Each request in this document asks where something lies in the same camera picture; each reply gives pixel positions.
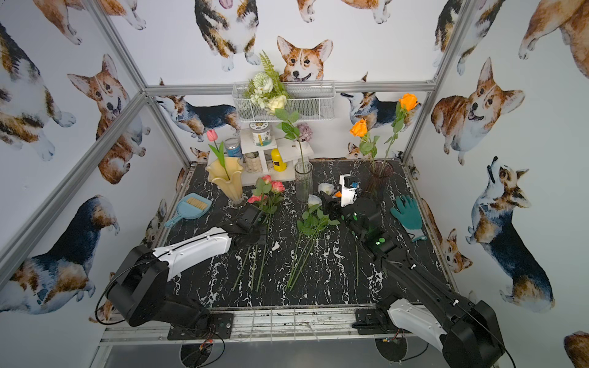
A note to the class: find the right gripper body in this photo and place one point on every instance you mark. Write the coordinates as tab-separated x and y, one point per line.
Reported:
354	211

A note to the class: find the orange rose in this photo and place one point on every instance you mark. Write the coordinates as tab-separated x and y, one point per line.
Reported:
403	116
368	143
356	267

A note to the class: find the cream rose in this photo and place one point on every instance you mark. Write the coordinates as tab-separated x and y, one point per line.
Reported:
287	124

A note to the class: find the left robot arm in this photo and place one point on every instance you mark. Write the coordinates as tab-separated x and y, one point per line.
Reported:
139	288

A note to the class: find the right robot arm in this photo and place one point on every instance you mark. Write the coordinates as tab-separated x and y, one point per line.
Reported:
467	334

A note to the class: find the yellow fluted vase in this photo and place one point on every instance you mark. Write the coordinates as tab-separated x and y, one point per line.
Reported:
231	188

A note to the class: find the white rose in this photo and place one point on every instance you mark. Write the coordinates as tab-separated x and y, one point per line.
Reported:
314	200
324	223
327	188

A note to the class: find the teal rubber glove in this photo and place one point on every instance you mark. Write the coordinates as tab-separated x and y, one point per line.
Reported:
407	213

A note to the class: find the purple glass vase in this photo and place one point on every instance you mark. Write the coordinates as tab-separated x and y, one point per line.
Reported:
380	172

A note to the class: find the teal dustpan with brush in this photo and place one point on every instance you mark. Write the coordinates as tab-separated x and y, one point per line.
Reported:
191	206

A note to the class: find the yellow bottle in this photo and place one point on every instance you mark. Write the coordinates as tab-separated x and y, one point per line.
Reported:
277	162

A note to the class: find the white wooden shelf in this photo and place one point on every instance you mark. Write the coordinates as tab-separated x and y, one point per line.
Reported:
289	151

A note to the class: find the clear glass cylinder vase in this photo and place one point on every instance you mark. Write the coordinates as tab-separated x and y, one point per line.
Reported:
303	180

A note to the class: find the blue tin can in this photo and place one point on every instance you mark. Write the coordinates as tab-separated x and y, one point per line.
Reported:
233	147

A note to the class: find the white lidded jar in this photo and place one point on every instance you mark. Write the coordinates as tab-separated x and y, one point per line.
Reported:
261	133

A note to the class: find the small pink potted flower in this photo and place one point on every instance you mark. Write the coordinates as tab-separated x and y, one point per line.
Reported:
305	132

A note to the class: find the white green artificial bouquet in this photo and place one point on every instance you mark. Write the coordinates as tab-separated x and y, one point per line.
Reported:
266	89

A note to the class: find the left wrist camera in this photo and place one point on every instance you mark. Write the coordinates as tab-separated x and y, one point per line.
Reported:
250	218

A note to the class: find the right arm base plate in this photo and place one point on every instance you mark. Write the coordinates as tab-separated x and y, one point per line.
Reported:
373	321

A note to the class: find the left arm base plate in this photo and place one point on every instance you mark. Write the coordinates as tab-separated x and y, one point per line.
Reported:
216	324

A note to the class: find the white wire basket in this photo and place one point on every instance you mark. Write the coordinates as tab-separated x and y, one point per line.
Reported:
313	100

